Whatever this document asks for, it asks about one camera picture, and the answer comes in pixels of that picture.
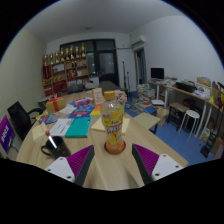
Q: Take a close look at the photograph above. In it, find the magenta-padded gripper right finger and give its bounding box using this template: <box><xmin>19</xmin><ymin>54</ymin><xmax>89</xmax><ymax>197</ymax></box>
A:
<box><xmin>131</xmin><ymin>143</ymin><xmax>184</xmax><ymax>186</ymax></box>

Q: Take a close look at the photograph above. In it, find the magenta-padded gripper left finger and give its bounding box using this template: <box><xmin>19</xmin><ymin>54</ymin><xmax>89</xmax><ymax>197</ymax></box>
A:
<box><xmin>44</xmin><ymin>144</ymin><xmax>96</xmax><ymax>187</ymax></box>

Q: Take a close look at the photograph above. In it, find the yellow-labelled orange drink bottle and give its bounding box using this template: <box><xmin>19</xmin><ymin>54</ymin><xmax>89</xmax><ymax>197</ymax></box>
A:
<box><xmin>100</xmin><ymin>90</ymin><xmax>127</xmax><ymax>154</ymax></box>

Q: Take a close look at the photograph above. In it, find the black mug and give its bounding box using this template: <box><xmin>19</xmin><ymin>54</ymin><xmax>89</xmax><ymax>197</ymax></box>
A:
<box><xmin>40</xmin><ymin>135</ymin><xmax>72</xmax><ymax>160</ymax></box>

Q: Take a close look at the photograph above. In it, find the spoon with red knob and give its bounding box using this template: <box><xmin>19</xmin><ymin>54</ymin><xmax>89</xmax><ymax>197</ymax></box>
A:
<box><xmin>45</xmin><ymin>130</ymin><xmax>58</xmax><ymax>149</ymax></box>

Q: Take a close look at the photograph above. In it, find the beige sticky notepad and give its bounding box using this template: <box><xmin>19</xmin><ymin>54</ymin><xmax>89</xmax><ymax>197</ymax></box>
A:
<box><xmin>32</xmin><ymin>122</ymin><xmax>50</xmax><ymax>143</ymax></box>

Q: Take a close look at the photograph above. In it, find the teal notebook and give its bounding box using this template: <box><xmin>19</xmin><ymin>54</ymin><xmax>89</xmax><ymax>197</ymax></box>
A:
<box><xmin>64</xmin><ymin>116</ymin><xmax>93</xmax><ymax>139</ymax></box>

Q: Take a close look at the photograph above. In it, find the beige paper pad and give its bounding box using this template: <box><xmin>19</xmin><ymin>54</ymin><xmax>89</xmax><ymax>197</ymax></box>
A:
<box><xmin>90</xmin><ymin>115</ymin><xmax>131</xmax><ymax>136</ymax></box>

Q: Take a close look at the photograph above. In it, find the white round stool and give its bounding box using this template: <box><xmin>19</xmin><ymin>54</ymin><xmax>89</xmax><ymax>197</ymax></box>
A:
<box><xmin>178</xmin><ymin>109</ymin><xmax>201</xmax><ymax>142</ymax></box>

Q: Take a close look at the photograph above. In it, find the blue colourful book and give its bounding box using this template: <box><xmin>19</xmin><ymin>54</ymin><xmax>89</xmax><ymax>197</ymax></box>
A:
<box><xmin>68</xmin><ymin>104</ymin><xmax>97</xmax><ymax>120</ymax></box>

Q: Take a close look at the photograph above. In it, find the black office chair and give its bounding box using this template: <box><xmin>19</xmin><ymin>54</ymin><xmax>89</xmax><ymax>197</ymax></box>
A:
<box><xmin>7</xmin><ymin>101</ymin><xmax>44</xmax><ymax>141</ymax></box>

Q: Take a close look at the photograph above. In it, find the yellow gift box red ribbon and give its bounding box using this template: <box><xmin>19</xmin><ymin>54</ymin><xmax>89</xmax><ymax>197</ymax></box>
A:
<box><xmin>45</xmin><ymin>93</ymin><xmax>67</xmax><ymax>115</ymax></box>

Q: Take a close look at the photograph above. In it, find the purple sign board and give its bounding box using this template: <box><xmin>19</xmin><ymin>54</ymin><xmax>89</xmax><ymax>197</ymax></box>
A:
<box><xmin>0</xmin><ymin>114</ymin><xmax>16</xmax><ymax>155</ymax></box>

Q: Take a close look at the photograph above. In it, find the pink flat box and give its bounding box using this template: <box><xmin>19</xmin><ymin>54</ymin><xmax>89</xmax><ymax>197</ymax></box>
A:
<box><xmin>72</xmin><ymin>96</ymin><xmax>94</xmax><ymax>108</ymax></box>

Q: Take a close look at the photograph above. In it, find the long white side desk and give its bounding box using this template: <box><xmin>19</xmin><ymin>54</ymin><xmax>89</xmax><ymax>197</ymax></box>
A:
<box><xmin>148</xmin><ymin>78</ymin><xmax>224</xmax><ymax>138</ymax></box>

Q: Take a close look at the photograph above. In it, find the small wooden box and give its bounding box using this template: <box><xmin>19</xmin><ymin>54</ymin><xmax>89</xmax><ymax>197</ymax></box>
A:
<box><xmin>91</xmin><ymin>87</ymin><xmax>105</xmax><ymax>107</ymax></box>

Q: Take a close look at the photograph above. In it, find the pale flower bouquet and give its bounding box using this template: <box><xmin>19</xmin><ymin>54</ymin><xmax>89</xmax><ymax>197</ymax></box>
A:
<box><xmin>114</xmin><ymin>89</ymin><xmax>128</xmax><ymax>106</ymax></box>

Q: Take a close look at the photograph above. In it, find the wooden shelf unit with trophies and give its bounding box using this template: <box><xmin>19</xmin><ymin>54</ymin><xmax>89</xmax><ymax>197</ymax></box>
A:
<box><xmin>41</xmin><ymin>43</ymin><xmax>90</xmax><ymax>98</ymax></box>

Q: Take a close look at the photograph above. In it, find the black computer monitor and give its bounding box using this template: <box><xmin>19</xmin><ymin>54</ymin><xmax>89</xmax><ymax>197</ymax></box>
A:
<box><xmin>150</xmin><ymin>67</ymin><xmax>165</xmax><ymax>80</ymax></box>

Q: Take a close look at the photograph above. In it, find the black tripod stand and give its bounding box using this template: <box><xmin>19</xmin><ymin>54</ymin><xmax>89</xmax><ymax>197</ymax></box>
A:
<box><xmin>121</xmin><ymin>60</ymin><xmax>133</xmax><ymax>98</ymax></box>

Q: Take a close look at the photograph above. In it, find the dark glass door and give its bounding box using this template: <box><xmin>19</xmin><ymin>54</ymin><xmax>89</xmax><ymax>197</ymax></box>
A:
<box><xmin>59</xmin><ymin>38</ymin><xmax>120</xmax><ymax>87</ymax></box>

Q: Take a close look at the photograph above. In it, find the white wall air conditioner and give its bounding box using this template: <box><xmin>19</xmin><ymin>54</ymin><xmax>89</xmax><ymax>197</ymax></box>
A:
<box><xmin>130</xmin><ymin>34</ymin><xmax>147</xmax><ymax>49</ymax></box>

